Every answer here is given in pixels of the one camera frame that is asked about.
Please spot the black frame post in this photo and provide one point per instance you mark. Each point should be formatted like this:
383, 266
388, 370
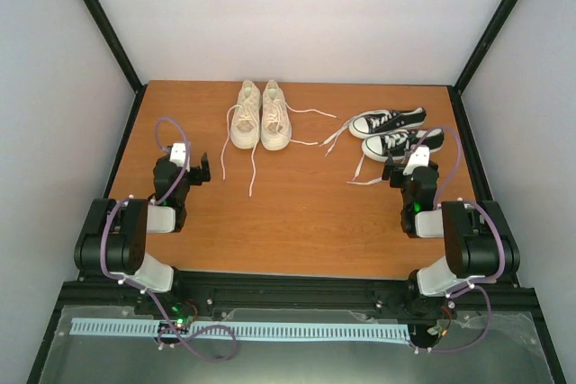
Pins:
102, 22
489, 35

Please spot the black canvas sneaker front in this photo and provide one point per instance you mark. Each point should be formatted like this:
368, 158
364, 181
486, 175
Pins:
396, 145

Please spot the right black frame post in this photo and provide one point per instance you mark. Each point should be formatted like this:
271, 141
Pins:
489, 35

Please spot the black canvas sneaker rear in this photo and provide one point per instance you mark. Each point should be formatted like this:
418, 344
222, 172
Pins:
378, 122

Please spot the light blue slotted cable duct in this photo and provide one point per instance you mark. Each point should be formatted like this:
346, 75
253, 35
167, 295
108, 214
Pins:
244, 331

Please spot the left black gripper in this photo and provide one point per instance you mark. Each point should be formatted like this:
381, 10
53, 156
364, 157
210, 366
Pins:
205, 172

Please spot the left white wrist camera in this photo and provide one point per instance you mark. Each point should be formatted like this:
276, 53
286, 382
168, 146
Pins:
178, 155

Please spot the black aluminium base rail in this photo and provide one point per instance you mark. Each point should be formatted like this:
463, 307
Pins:
213, 293

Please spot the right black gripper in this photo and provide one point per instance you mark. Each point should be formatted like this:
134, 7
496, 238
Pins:
388, 171

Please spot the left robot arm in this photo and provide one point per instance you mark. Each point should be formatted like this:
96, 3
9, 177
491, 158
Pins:
112, 241

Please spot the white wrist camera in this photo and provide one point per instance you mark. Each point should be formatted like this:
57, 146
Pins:
178, 155
419, 157

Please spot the black canvas sneaker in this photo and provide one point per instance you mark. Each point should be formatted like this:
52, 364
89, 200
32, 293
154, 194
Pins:
378, 122
396, 145

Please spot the cream lace sneaker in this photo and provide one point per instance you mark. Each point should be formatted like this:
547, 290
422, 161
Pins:
243, 126
276, 131

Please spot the left black frame post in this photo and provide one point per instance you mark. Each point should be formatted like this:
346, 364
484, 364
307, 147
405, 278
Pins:
102, 22

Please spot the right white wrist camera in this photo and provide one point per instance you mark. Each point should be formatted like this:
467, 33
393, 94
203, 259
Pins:
419, 157

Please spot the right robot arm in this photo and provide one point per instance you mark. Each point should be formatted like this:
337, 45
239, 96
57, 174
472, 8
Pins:
479, 245

